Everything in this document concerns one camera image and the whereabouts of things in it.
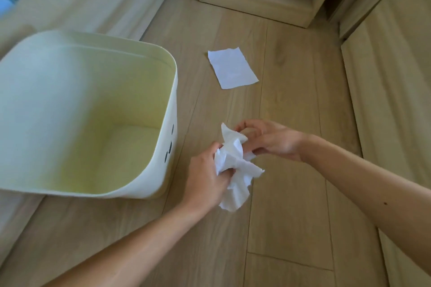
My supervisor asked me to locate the person's left hand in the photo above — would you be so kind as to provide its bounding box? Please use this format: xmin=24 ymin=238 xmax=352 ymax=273
xmin=181 ymin=141 xmax=236 ymax=214

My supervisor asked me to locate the person's right hand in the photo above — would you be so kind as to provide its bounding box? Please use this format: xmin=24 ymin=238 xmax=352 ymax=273
xmin=233 ymin=119 xmax=312 ymax=163

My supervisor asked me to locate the white tissue paper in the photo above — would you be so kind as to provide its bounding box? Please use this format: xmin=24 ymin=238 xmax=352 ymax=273
xmin=214 ymin=123 xmax=265 ymax=212

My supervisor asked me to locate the person's left forearm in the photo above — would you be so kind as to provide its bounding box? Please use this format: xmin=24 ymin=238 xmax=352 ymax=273
xmin=43 ymin=201 xmax=202 ymax=287

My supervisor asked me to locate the person's right forearm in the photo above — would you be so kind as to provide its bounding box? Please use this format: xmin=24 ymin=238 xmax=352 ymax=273
xmin=300 ymin=134 xmax=431 ymax=275

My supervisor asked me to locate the flat white paper sheet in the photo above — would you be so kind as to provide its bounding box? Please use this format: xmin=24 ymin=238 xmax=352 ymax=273
xmin=207 ymin=47 xmax=259 ymax=90

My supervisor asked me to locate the cream plastic waste bin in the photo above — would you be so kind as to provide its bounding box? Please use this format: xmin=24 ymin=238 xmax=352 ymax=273
xmin=0 ymin=29 xmax=178 ymax=200

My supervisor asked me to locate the light wooden cabinet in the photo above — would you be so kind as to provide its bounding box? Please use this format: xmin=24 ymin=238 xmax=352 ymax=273
xmin=328 ymin=0 xmax=431 ymax=287

